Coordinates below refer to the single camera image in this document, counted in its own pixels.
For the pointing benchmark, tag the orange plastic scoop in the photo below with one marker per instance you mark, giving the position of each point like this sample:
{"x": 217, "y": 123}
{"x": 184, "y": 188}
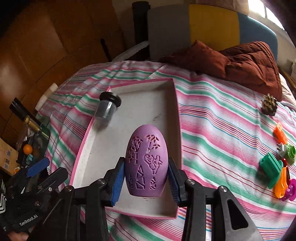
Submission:
{"x": 281, "y": 186}

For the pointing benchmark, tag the purple carved egg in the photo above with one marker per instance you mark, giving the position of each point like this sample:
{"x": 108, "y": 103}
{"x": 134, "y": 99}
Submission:
{"x": 146, "y": 162}

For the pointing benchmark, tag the green plastic holder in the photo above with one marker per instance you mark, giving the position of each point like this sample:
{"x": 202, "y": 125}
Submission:
{"x": 272, "y": 168}

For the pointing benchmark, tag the magenta plastic funnel cup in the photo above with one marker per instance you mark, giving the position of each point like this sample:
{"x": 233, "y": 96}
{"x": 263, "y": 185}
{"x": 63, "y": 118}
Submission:
{"x": 290, "y": 193}

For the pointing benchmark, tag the brown pine cone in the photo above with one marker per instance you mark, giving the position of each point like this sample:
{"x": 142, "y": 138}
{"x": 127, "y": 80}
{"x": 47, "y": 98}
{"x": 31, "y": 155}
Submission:
{"x": 269, "y": 105}

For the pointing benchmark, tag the rust brown quilted blanket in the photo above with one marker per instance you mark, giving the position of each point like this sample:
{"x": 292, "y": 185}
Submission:
{"x": 251, "y": 65}

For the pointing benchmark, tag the orange cube block toy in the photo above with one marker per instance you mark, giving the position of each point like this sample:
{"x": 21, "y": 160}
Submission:
{"x": 280, "y": 134}

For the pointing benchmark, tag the orange fruit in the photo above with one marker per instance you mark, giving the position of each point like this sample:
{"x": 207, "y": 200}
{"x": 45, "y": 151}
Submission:
{"x": 27, "y": 149}

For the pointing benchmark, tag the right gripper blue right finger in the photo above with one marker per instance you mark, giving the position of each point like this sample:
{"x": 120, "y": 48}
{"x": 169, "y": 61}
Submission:
{"x": 173, "y": 179}

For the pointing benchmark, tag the green plug-in device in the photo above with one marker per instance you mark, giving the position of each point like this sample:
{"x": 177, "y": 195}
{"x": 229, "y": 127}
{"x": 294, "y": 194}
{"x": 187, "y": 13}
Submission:
{"x": 287, "y": 151}

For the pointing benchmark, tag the white tray with pink rim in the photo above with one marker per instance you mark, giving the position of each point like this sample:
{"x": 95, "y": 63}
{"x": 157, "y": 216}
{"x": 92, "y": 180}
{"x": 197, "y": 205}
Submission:
{"x": 149, "y": 102}

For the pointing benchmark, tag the dark bottle with gold neck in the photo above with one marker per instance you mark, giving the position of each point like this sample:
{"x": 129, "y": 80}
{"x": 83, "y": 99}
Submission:
{"x": 31, "y": 121}

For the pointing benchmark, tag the clear jar with black lid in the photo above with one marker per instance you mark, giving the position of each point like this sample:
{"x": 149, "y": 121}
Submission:
{"x": 109, "y": 102}

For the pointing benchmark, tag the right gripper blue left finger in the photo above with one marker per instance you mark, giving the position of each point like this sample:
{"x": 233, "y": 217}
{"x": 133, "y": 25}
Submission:
{"x": 116, "y": 180}

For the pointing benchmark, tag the grey yellow blue headboard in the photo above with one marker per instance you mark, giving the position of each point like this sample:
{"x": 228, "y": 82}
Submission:
{"x": 178, "y": 26}

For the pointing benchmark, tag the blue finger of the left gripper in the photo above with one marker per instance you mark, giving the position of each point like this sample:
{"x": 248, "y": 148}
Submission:
{"x": 37, "y": 167}

